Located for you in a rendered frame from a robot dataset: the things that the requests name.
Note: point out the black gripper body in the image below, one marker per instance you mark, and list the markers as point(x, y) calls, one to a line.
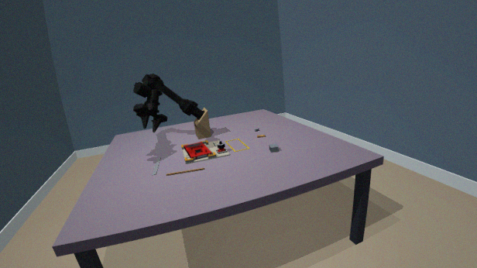
point(152, 107)

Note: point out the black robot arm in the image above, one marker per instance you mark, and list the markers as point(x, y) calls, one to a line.
point(153, 87)

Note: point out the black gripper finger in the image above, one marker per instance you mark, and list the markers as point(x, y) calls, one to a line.
point(156, 124)
point(145, 118)

